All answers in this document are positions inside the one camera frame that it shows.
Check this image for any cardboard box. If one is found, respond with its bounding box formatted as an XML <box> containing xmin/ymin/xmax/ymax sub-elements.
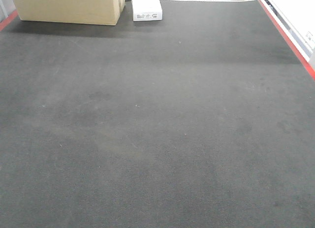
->
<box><xmin>13</xmin><ymin>0</ymin><xmax>125</xmax><ymax>26</ymax></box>

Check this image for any dark conveyor belt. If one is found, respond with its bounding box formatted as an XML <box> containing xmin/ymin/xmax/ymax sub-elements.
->
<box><xmin>0</xmin><ymin>0</ymin><xmax>315</xmax><ymax>228</ymax></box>

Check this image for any long white carton box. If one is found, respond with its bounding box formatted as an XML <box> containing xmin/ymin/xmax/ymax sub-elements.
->
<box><xmin>131</xmin><ymin>0</ymin><xmax>163</xmax><ymax>22</ymax></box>

